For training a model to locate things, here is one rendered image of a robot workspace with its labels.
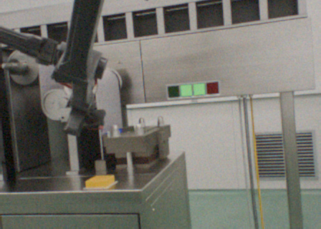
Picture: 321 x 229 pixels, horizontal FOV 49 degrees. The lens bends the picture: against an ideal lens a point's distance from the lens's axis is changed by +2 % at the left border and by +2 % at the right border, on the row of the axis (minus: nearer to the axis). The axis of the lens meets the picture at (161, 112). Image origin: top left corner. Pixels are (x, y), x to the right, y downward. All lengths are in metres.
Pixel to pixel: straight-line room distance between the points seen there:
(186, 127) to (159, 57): 2.43
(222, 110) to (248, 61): 2.38
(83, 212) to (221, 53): 0.89
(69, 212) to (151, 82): 0.73
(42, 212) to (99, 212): 0.20
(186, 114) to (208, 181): 0.79
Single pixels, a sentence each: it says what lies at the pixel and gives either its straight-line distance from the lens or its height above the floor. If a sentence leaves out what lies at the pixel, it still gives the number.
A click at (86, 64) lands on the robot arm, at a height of 1.25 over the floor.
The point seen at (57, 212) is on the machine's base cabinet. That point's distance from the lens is 1.25.
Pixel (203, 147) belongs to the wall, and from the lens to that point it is 4.02.
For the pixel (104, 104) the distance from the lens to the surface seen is 1.46.
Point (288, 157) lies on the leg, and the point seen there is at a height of 0.83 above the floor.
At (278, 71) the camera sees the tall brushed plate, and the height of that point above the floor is 1.23.
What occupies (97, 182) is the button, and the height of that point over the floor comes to 0.92.
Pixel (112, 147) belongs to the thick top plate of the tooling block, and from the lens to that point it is 1.35.
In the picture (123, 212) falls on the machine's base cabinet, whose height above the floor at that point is 0.82.
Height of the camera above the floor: 1.18
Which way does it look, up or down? 3 degrees down
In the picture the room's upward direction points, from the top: 5 degrees counter-clockwise
